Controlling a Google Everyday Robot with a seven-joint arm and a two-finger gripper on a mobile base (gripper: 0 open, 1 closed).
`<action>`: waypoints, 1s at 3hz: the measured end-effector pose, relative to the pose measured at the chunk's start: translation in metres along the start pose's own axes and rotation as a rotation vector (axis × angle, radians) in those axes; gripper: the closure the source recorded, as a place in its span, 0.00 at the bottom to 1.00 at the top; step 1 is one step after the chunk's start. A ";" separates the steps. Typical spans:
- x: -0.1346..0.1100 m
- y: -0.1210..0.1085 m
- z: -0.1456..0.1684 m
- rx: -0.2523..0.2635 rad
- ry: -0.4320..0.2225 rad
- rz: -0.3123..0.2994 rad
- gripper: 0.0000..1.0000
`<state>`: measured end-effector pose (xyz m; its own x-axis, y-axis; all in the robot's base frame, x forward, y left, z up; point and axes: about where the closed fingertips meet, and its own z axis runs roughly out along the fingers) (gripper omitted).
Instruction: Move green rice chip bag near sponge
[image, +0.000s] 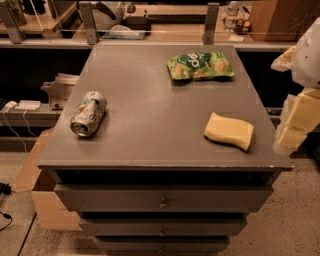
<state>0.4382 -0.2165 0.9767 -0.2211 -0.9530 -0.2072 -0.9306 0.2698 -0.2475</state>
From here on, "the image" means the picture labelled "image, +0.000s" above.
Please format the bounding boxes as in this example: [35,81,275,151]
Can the green rice chip bag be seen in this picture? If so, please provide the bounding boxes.
[167,52,234,80]

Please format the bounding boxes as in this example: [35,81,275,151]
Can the yellow sponge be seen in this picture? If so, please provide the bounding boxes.
[204,112,254,151]

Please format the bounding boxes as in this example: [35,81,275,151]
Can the grey metal bracket part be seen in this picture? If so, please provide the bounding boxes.
[41,73,79,109]

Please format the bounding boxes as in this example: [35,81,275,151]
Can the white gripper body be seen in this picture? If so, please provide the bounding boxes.
[291,17,320,88]

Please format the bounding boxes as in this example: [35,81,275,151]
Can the cardboard box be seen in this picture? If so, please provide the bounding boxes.
[13,129,81,231]

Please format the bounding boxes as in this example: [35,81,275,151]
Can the brown cardboard box background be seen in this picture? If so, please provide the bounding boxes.
[249,0,320,42]

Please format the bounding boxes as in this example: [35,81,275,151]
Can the white power strip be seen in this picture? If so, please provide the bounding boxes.
[16,100,41,111]

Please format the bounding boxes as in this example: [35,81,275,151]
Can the black cable on floor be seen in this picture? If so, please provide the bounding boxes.
[0,182,14,233]

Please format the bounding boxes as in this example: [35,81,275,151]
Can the black device on shelf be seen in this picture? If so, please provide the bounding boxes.
[121,16,151,33]

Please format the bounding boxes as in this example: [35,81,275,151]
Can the small bottles on shelf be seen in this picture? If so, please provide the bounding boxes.
[222,1,251,35]

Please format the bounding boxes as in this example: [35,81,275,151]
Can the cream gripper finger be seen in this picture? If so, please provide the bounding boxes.
[273,88,320,156]
[271,46,295,72]

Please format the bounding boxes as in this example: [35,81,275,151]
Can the plastic wrapped pack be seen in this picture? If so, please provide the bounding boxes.
[103,25,145,40]

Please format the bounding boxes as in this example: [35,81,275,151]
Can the white cable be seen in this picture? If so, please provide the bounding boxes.
[1,100,38,153]

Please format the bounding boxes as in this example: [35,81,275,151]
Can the grey drawer cabinet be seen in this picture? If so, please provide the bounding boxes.
[39,44,291,253]

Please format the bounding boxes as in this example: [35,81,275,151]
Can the crushed soda can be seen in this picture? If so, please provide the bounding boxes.
[70,91,107,137]

